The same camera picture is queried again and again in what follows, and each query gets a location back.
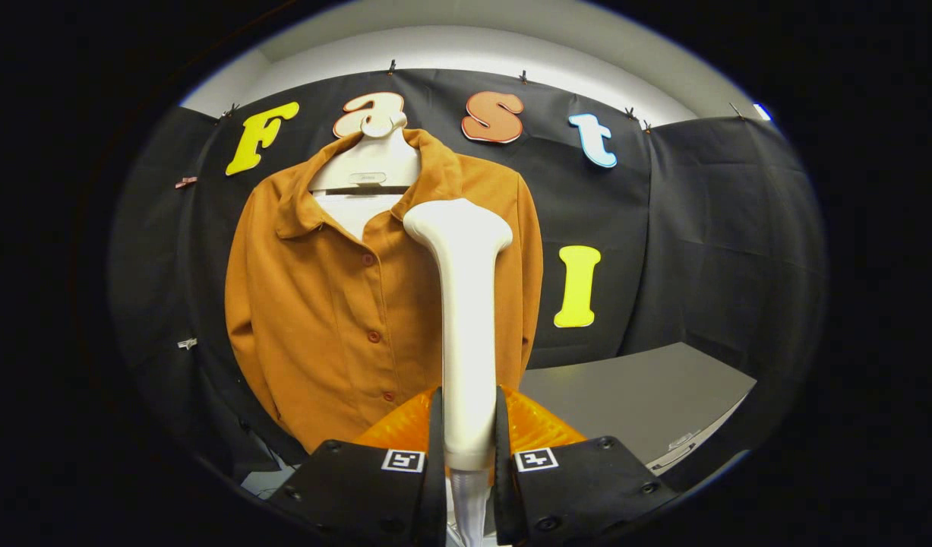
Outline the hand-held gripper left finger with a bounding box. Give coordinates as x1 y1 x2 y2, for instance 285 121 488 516
268 386 447 547

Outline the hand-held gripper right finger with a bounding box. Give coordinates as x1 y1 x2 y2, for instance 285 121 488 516
492 386 679 547

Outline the translucent steamer hose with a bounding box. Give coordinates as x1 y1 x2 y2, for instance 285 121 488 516
449 467 491 547

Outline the brown button-up shirt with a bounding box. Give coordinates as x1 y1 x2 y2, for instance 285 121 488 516
224 128 545 454

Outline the white garment steamer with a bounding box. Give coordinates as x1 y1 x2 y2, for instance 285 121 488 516
403 199 514 472

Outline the grey cabinet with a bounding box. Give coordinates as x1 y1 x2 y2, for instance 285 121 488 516
519 342 759 476

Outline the black backdrop cloth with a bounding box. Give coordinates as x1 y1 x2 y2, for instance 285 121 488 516
109 68 827 495

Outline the white mannequin torso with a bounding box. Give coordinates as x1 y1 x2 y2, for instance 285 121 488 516
308 112 422 242

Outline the row of black clips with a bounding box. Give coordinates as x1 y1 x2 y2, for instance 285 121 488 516
221 61 744 122

